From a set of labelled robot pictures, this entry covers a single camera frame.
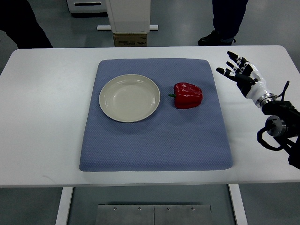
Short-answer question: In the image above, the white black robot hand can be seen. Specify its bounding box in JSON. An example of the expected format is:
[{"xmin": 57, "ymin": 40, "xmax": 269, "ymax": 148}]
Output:
[{"xmin": 216, "ymin": 51, "xmax": 276, "ymax": 108}]

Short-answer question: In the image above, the red bell pepper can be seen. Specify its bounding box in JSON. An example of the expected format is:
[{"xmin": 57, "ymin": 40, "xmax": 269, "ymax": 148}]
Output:
[{"xmin": 168, "ymin": 82, "xmax": 203, "ymax": 109}]

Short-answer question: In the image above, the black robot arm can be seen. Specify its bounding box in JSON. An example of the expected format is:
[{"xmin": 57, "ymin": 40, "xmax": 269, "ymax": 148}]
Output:
[{"xmin": 256, "ymin": 82, "xmax": 300, "ymax": 169}]

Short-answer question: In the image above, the cream round plate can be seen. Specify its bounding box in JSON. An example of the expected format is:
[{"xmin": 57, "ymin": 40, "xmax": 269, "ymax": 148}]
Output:
[{"xmin": 99, "ymin": 74, "xmax": 161, "ymax": 123}]

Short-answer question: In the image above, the metal floor plate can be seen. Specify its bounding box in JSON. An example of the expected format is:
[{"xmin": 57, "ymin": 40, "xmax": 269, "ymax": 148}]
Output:
[{"xmin": 95, "ymin": 205, "xmax": 213, "ymax": 225}]

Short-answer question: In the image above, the person in jeans right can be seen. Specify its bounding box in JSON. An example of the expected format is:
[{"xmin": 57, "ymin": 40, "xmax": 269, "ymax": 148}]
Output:
[{"xmin": 198, "ymin": 0, "xmax": 248, "ymax": 46}]

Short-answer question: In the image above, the blue textured mat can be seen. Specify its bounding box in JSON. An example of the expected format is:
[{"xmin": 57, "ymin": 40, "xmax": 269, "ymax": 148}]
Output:
[{"xmin": 79, "ymin": 58, "xmax": 233, "ymax": 172}]

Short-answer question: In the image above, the cardboard box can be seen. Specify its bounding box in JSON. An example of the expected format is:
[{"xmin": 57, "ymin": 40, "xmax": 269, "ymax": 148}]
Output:
[{"xmin": 113, "ymin": 33, "xmax": 147, "ymax": 47}]

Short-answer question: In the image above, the white table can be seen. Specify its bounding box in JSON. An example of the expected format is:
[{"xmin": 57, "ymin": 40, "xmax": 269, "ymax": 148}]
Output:
[{"xmin": 0, "ymin": 45, "xmax": 300, "ymax": 225}]

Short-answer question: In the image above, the person in dark trousers left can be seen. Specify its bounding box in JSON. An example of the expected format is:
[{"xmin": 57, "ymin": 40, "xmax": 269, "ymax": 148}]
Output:
[{"xmin": 0, "ymin": 0, "xmax": 53, "ymax": 49}]

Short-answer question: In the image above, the white pedestal column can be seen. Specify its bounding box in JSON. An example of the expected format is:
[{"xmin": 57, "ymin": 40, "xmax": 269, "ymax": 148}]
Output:
[{"xmin": 97, "ymin": 0, "xmax": 158, "ymax": 33}]

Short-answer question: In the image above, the white cabinet with handle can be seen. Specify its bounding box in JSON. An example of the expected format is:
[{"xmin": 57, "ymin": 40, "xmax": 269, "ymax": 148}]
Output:
[{"xmin": 66, "ymin": 0, "xmax": 107, "ymax": 14}]

